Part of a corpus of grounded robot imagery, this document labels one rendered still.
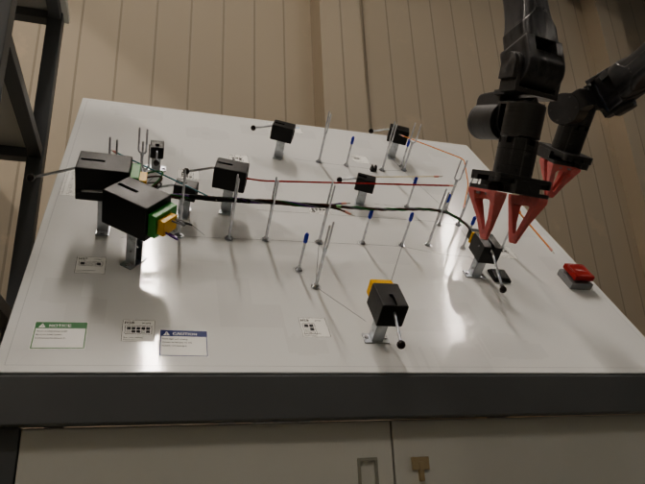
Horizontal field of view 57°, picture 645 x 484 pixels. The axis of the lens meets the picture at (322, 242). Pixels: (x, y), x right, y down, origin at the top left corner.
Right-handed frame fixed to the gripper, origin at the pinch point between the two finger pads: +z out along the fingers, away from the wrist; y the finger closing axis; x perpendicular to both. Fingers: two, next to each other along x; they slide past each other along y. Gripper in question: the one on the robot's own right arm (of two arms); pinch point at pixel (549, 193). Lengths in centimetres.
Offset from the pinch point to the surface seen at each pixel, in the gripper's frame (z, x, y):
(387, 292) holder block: 15.8, -38.3, 21.7
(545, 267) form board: 19.0, 10.6, -7.0
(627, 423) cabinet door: 33.9, 11.6, 29.4
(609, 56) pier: -41, 269, -366
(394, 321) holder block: 18.5, -37.8, 26.3
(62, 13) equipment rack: -11, -106, -65
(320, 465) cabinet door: 40, -48, 36
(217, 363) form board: 28, -65, 28
